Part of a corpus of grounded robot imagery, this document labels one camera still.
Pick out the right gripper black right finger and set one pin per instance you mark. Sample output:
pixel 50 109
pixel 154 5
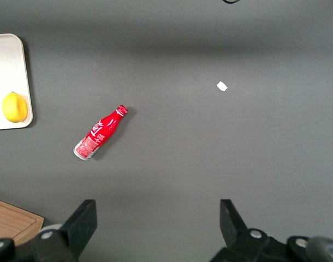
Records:
pixel 234 234

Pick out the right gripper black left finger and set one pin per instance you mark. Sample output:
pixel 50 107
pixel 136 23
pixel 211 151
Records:
pixel 73 234

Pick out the cream plastic tray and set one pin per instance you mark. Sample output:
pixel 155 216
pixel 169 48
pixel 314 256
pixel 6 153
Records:
pixel 5 68

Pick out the wooden drawer cabinet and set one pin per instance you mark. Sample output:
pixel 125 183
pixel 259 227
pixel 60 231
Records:
pixel 8 221

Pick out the red cola bottle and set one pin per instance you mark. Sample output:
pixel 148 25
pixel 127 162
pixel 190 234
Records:
pixel 101 131

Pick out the yellow lemon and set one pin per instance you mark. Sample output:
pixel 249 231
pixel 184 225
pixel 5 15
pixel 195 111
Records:
pixel 15 107

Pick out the small white paper scrap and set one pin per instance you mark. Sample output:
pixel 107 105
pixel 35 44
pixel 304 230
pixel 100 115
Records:
pixel 222 86

